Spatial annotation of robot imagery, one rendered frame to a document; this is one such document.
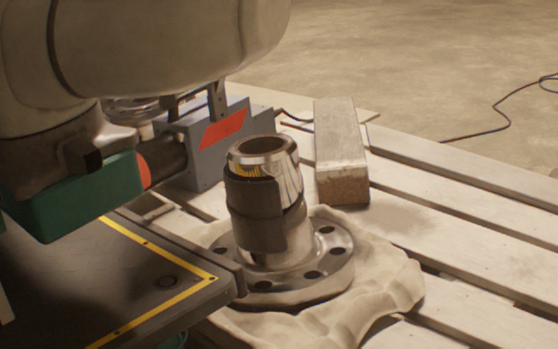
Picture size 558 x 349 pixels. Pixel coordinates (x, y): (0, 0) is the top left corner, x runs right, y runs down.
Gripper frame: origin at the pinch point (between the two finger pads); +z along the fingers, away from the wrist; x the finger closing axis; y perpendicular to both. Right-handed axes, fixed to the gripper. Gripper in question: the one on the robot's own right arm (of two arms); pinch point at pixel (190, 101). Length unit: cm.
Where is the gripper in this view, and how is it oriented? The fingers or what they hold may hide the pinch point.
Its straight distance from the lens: 102.3
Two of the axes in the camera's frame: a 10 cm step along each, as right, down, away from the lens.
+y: -6.8, 3.8, -6.3
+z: 1.2, 9.0, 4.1
